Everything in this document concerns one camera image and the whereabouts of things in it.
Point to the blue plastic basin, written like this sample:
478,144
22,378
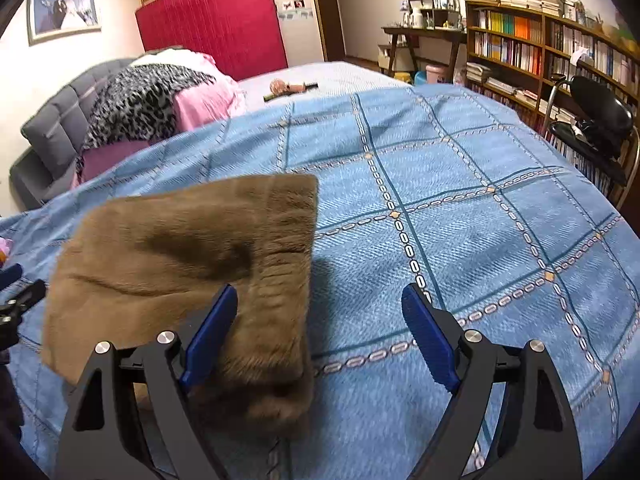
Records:
420,79

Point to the framed wall photograph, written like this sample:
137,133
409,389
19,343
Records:
64,12

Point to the leopard print blanket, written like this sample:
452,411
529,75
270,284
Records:
135,105

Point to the pink plastic bucket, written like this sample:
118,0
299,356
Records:
435,74

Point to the wooden desktop shelf unit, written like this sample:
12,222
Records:
430,5

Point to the maroon pillow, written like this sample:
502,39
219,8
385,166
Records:
110,157

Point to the red upright panel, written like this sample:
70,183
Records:
215,25

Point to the small toy on bed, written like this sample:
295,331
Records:
290,89

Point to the wooden desk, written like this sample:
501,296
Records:
425,35

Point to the blue plaid blanket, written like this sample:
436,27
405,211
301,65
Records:
450,185

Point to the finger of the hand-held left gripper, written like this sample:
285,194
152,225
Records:
27,296
9,276

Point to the pink pillow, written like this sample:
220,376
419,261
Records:
210,100

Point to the cardboard box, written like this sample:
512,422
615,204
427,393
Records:
395,57

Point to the brown pants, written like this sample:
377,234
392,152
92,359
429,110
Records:
165,260

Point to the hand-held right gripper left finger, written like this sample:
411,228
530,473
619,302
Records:
212,332

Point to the wooden bookshelf with books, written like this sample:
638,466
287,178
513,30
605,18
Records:
550,55

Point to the small wall photos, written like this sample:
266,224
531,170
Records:
296,8

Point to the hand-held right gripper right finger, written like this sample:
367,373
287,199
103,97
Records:
427,335

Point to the grey upholstered headboard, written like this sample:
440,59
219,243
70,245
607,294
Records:
55,120

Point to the black office chair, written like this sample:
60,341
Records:
595,110

